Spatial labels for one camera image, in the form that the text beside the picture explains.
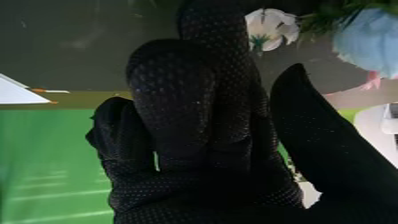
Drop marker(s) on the white sheet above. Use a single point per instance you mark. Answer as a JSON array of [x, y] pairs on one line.
[[19, 93]]

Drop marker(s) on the pink flower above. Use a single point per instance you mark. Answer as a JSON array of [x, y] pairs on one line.
[[374, 81]]

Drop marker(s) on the green sprig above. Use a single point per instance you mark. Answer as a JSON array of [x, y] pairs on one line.
[[332, 13]]

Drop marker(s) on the white flower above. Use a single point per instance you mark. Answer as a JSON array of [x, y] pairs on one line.
[[275, 26]]

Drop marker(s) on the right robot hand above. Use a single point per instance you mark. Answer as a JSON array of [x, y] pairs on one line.
[[197, 133]]

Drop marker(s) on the dark mat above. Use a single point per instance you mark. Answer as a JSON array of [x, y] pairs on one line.
[[72, 40]]

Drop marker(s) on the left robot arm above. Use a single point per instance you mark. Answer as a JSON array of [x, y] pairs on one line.
[[376, 130]]

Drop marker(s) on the blue flower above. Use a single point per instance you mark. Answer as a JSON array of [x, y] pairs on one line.
[[371, 43]]

